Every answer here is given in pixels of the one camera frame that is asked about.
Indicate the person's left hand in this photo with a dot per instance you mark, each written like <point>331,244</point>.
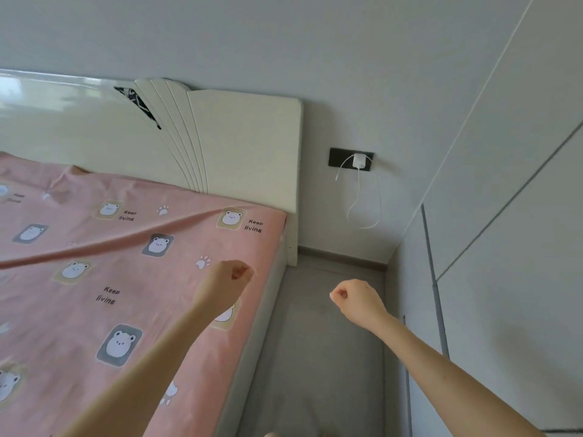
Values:
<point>226,285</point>

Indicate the person's right hand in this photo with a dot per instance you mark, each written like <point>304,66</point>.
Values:
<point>360,303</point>

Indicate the pink bear print bedsheet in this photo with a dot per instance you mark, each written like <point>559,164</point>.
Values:
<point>91,259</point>

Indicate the person's left forearm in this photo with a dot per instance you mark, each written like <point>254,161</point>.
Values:
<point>146,377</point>

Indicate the person's right forearm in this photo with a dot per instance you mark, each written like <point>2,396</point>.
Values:
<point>455,377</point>

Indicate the white charger plug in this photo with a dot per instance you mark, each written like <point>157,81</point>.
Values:
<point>360,162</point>

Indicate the white wardrobe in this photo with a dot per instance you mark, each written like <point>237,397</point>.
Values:
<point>510,268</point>

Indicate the black wall socket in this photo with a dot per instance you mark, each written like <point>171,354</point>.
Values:
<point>339,159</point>

